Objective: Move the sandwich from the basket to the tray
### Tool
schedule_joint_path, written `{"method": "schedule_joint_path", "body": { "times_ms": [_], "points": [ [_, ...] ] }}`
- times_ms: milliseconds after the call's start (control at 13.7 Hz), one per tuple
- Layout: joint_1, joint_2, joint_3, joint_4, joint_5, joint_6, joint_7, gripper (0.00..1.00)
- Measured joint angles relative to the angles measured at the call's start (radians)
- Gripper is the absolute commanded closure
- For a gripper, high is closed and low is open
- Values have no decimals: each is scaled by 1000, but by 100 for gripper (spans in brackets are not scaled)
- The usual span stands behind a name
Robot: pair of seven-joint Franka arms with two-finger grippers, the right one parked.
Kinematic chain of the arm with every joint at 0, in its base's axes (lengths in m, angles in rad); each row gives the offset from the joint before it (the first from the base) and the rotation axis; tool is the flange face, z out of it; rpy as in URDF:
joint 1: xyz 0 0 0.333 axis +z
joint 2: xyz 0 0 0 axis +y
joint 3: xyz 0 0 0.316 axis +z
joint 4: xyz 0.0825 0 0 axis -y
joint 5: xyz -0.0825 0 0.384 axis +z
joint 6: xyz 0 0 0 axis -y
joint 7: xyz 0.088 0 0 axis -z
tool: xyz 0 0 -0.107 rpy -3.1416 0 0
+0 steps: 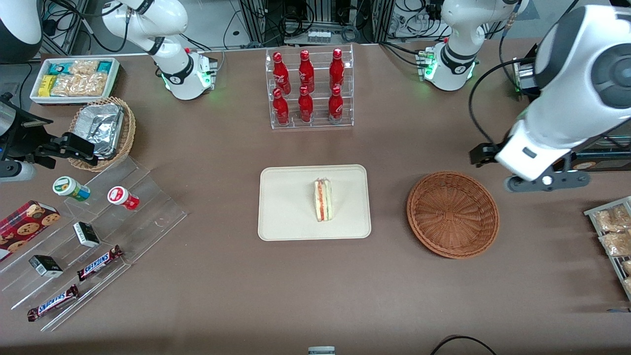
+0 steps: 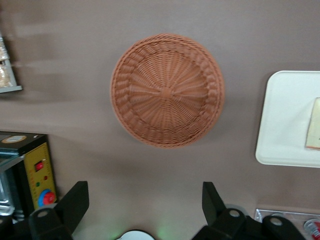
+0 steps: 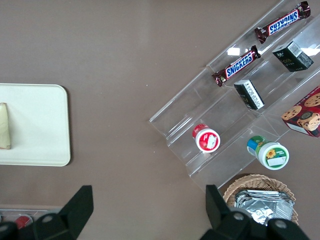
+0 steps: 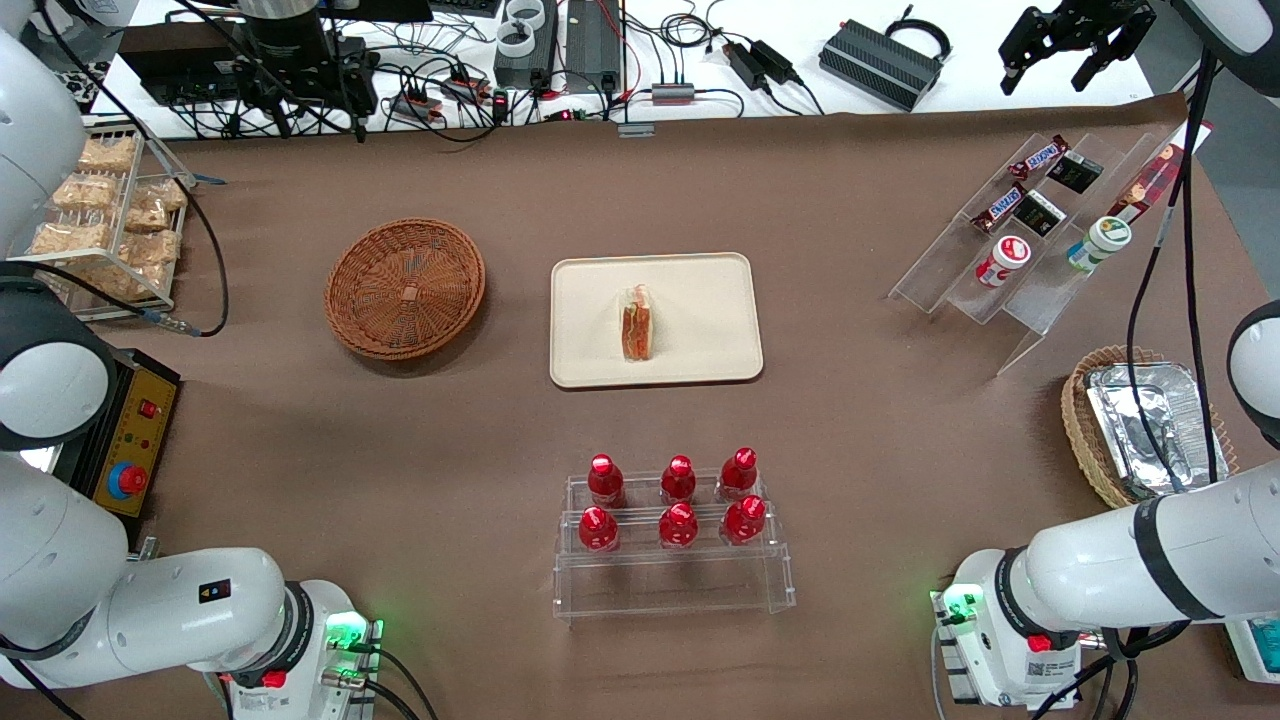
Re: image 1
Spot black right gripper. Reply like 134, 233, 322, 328
0, 95, 99, 169

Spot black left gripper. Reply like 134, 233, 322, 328
468, 142, 509, 167

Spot triangle sandwich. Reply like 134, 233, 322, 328
314, 178, 335, 223

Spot oval light wicker basket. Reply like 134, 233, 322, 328
68, 97, 136, 172

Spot round brown wicker basket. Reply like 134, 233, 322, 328
407, 171, 500, 259

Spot cream rectangular tray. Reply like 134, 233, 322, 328
258, 165, 372, 242

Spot aluminium foil trays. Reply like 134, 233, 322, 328
74, 103, 124, 159

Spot green lid snack cup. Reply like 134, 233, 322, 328
53, 176, 91, 202

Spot red lid snack cup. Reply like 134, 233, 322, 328
107, 186, 140, 211

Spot large clear cracker bag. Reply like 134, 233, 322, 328
51, 72, 108, 97

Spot white plastic snack bin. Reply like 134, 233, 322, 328
30, 57, 120, 106

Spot small black carton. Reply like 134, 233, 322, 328
29, 255, 64, 278
73, 222, 101, 248

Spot small clear cracker bag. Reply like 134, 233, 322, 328
69, 60, 100, 75

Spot clear acrylic step display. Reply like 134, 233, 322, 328
0, 157, 188, 332

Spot red plaid cookie box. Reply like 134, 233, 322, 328
0, 200, 61, 262

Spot Snickers chocolate bar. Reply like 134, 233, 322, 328
27, 284, 79, 322
77, 245, 124, 282

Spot black food warmer machine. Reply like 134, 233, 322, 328
512, 43, 631, 172

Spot clear fried snack bag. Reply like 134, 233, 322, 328
598, 231, 631, 257
594, 206, 631, 233

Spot red cola bottle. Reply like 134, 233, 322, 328
329, 48, 345, 90
273, 88, 290, 125
299, 50, 315, 93
328, 86, 344, 122
298, 86, 314, 123
273, 52, 291, 95

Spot clear acrylic bottle rack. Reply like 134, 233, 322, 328
265, 44, 354, 130

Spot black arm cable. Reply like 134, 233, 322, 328
468, 58, 539, 149

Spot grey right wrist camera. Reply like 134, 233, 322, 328
0, 162, 36, 183

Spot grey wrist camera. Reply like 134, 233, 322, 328
504, 169, 591, 193
0, 162, 36, 183

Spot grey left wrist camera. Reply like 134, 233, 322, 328
504, 169, 591, 193

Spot black table cable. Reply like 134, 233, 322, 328
430, 335, 496, 355

